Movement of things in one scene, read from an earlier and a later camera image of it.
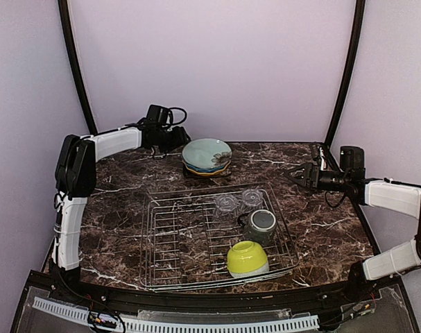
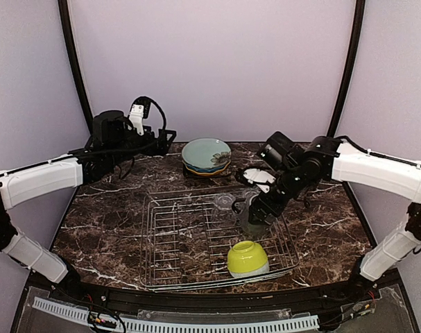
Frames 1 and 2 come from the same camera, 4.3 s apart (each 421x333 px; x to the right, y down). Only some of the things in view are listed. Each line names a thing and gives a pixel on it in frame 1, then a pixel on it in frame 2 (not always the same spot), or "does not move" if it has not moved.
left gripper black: x=179 y=136 -> x=165 y=141
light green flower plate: x=207 y=152 does not move
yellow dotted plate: x=207 y=173 does not move
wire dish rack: x=187 y=235 does not move
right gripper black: x=311 y=174 -> x=259 y=213
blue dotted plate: x=206 y=170 does not move
